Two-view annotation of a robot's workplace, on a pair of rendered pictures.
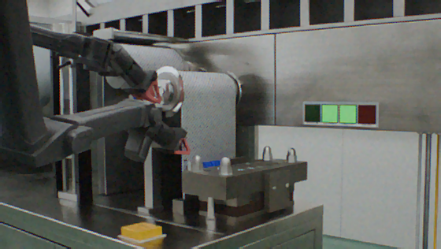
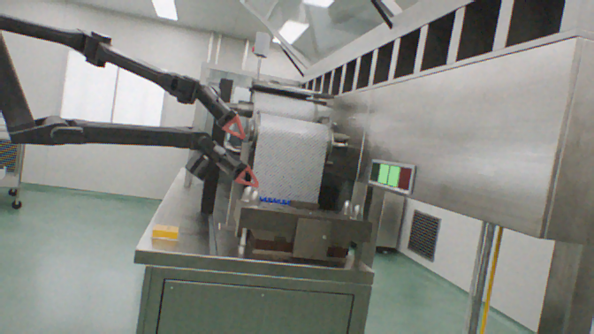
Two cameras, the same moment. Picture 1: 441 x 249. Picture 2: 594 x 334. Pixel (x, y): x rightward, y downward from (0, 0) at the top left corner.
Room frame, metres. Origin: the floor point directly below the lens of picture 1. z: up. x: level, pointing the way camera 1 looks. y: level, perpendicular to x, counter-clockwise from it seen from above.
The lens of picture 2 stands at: (0.39, -0.77, 1.21)
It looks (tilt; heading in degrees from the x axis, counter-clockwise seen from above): 3 degrees down; 39
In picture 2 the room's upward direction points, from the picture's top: 9 degrees clockwise
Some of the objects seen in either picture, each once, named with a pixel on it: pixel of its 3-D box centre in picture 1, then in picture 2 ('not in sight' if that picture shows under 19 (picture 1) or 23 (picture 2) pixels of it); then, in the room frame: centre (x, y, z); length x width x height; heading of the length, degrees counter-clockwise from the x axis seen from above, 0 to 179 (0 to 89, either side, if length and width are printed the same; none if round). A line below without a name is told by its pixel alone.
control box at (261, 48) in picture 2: not in sight; (260, 45); (1.76, 0.65, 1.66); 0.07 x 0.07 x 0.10; 29
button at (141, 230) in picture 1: (141, 231); (165, 231); (1.11, 0.25, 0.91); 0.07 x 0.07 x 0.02; 52
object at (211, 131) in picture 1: (209, 137); (286, 178); (1.45, 0.11, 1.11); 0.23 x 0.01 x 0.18; 142
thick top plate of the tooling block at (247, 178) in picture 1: (249, 176); (301, 219); (1.41, 0.00, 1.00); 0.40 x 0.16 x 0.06; 142
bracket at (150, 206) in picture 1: (149, 159); (233, 185); (1.39, 0.29, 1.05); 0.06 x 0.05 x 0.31; 142
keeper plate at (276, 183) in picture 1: (277, 190); (312, 239); (1.37, -0.09, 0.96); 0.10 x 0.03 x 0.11; 142
